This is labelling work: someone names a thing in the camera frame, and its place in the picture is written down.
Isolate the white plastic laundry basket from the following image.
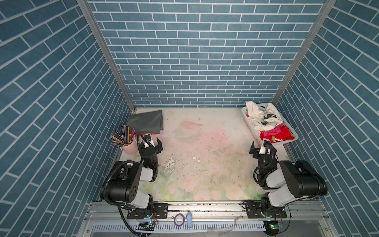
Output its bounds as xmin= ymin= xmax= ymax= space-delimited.
xmin=241 ymin=103 xmax=298 ymax=146

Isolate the coloured pencils bundle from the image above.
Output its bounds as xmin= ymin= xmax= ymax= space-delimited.
xmin=110 ymin=125 xmax=137 ymax=147

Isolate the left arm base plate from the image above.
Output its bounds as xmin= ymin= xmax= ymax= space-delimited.
xmin=127 ymin=202 xmax=169 ymax=220

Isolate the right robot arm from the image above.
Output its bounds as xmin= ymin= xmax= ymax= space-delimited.
xmin=249 ymin=140 xmax=328 ymax=216

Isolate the light blue small cylinder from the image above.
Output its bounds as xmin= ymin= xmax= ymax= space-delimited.
xmin=186 ymin=212 xmax=193 ymax=229

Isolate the pink pencil cup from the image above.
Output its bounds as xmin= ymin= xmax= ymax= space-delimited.
xmin=120 ymin=139 xmax=138 ymax=156

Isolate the aluminium front rail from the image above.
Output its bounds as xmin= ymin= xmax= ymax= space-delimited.
xmin=79 ymin=199 xmax=338 ymax=237

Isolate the left circuit board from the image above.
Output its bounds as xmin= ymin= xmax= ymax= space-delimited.
xmin=136 ymin=221 xmax=155 ymax=232

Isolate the red t shirt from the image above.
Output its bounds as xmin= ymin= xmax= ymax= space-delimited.
xmin=260 ymin=126 xmax=295 ymax=143

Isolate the magenta garment in basket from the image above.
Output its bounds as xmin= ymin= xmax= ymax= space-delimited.
xmin=260 ymin=123 xmax=285 ymax=137

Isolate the purple tape roll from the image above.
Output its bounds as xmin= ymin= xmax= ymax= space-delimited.
xmin=174 ymin=213 xmax=186 ymax=227

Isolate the white t shirt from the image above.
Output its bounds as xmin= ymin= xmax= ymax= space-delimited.
xmin=246 ymin=101 xmax=283 ymax=131

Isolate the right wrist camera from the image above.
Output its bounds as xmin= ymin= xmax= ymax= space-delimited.
xmin=259 ymin=140 xmax=271 ymax=155

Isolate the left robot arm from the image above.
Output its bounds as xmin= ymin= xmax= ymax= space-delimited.
xmin=100 ymin=133 xmax=163 ymax=214

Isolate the grey t shirt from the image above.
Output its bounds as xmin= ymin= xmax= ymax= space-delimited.
xmin=126 ymin=110 xmax=164 ymax=134

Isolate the folded magenta t shirt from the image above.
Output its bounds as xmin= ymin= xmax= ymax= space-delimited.
xmin=141 ymin=133 xmax=160 ymax=137

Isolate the right black cable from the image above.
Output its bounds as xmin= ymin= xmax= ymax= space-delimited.
xmin=253 ymin=142 xmax=280 ymax=187

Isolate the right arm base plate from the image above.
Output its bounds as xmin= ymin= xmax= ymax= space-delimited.
xmin=240 ymin=200 xmax=287 ymax=219

